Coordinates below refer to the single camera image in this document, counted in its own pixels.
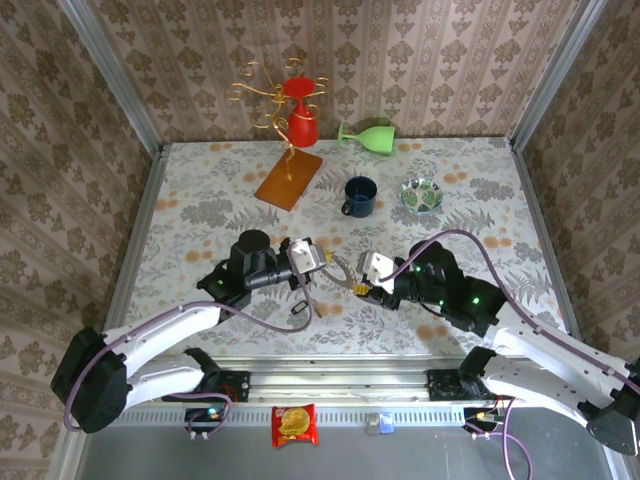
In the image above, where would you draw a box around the aluminium table side rail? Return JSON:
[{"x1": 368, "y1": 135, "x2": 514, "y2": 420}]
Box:
[
  {"x1": 508, "y1": 138, "x2": 584, "y2": 341},
  {"x1": 97, "y1": 143, "x2": 169, "y2": 366}
]

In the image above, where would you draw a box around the aluminium frame post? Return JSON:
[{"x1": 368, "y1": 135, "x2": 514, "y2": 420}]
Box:
[
  {"x1": 508, "y1": 0, "x2": 610, "y2": 151},
  {"x1": 55, "y1": 0, "x2": 166, "y2": 154}
]

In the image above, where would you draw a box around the small black controller board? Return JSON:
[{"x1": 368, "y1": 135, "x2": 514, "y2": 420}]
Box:
[
  {"x1": 462, "y1": 406, "x2": 507, "y2": 444},
  {"x1": 183, "y1": 407, "x2": 232, "y2": 444}
]

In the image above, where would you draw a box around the silver keyring bunch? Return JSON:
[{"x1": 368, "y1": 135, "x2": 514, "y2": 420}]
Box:
[{"x1": 323, "y1": 255, "x2": 364, "y2": 291}]

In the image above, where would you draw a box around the green wine glass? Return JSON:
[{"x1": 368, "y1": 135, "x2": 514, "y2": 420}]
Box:
[{"x1": 335, "y1": 121, "x2": 399, "y2": 157}]

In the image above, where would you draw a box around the dark blue mug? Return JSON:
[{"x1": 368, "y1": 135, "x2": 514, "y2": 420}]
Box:
[{"x1": 340, "y1": 175, "x2": 379, "y2": 219}]

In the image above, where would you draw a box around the small silver blue clip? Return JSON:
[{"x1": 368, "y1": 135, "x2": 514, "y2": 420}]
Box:
[{"x1": 364, "y1": 412, "x2": 395, "y2": 435}]

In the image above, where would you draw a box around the red snack packet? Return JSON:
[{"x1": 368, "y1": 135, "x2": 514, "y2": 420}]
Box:
[{"x1": 271, "y1": 403, "x2": 319, "y2": 449}]

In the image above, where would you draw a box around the gold wire rack wooden base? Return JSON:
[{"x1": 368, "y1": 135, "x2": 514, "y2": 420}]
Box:
[{"x1": 228, "y1": 58, "x2": 331, "y2": 214}]

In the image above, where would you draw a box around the slotted grey cable duct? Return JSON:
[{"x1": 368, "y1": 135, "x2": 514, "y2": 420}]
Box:
[{"x1": 112, "y1": 403, "x2": 469, "y2": 429}]

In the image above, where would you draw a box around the leaf pattern bowl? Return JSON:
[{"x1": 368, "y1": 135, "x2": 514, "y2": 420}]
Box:
[{"x1": 397, "y1": 177, "x2": 445, "y2": 216}]

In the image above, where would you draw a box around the red wine glass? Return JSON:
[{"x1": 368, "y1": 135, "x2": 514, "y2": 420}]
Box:
[{"x1": 277, "y1": 76, "x2": 321, "y2": 149}]

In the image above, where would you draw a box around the aluminium front rail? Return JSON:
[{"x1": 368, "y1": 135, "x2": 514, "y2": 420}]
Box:
[{"x1": 159, "y1": 355, "x2": 521, "y2": 405}]

